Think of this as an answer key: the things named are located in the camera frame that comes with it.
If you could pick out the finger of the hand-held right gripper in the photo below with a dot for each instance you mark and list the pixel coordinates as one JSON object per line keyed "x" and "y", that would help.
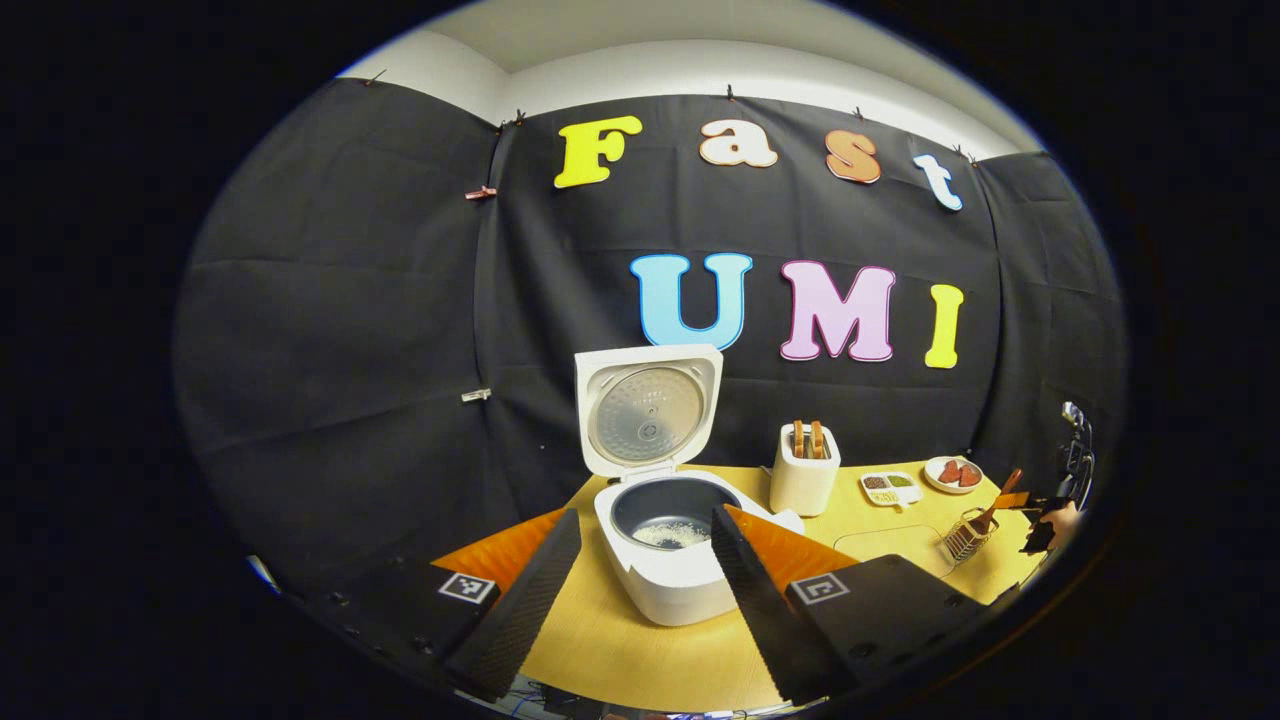
{"x": 1015, "y": 500}

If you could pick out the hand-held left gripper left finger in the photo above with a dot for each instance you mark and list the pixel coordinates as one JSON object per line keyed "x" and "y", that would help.
{"x": 530, "y": 610}

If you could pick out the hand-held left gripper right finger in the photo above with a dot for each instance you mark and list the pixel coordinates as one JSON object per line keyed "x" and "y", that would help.
{"x": 760, "y": 610}

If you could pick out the brown wooden spoon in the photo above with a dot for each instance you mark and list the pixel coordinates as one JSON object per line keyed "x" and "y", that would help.
{"x": 995, "y": 505}

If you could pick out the white rice cooker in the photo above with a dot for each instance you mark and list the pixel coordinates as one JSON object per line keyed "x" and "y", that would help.
{"x": 670, "y": 590}

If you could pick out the red meat slice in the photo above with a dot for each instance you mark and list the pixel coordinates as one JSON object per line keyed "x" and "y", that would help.
{"x": 948, "y": 472}
{"x": 969, "y": 475}

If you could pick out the white round plate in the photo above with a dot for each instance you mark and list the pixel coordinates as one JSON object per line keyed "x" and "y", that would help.
{"x": 932, "y": 478}

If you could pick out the white divided dish with beans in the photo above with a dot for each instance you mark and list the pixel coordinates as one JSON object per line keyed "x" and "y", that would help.
{"x": 905, "y": 492}

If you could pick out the white toaster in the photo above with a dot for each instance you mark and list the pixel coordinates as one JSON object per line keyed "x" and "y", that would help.
{"x": 800, "y": 490}

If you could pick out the clear plastic container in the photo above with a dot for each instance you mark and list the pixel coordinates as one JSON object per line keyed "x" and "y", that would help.
{"x": 890, "y": 550}

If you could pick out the bread slice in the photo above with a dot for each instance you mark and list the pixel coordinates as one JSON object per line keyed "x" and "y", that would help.
{"x": 798, "y": 440}
{"x": 817, "y": 440}

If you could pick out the black backdrop cloth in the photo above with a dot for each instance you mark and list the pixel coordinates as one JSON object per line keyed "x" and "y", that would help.
{"x": 350, "y": 300}

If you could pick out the pink clothespin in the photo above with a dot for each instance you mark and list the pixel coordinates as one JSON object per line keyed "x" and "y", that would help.
{"x": 481, "y": 193}

